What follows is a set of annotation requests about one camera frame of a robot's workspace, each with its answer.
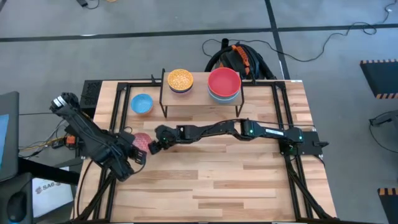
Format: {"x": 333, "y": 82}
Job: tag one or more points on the wooden shelf black metal frame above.
{"x": 202, "y": 96}

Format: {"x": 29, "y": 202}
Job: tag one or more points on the black aluminium table frame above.
{"x": 140, "y": 84}

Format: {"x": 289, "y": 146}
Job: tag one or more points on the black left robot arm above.
{"x": 84, "y": 127}

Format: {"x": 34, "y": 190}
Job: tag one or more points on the black power adapter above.
{"x": 82, "y": 2}

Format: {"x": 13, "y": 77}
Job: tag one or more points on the red patterned small bowl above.
{"x": 143, "y": 141}

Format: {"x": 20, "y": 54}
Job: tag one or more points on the large green bowl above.
{"x": 224, "y": 98}

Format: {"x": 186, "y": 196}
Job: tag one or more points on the large red bowl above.
{"x": 224, "y": 81}

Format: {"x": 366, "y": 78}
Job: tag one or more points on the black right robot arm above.
{"x": 273, "y": 132}

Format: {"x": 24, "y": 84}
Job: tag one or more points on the white printed cardboard box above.
{"x": 46, "y": 199}

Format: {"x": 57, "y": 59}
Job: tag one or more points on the black orange striped mat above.
{"x": 390, "y": 205}
{"x": 381, "y": 77}

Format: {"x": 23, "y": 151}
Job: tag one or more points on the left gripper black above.
{"x": 121, "y": 161}

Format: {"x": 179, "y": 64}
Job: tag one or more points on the yellow and blue small bowl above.
{"x": 180, "y": 79}

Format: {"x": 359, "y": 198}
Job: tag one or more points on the black device with glowing light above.
{"x": 17, "y": 202}

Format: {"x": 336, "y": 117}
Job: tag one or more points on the blue and orange small bowl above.
{"x": 141, "y": 103}

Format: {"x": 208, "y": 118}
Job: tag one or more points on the blue striped small bowl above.
{"x": 180, "y": 91}

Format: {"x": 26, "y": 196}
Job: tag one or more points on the orange plug connector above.
{"x": 71, "y": 140}

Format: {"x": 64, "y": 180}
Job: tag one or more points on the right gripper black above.
{"x": 169, "y": 135}

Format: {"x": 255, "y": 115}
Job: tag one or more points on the black floor stand base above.
{"x": 385, "y": 119}

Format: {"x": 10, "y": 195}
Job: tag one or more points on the computer monitor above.
{"x": 11, "y": 140}

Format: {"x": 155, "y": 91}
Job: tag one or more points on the black perforated box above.
{"x": 91, "y": 93}

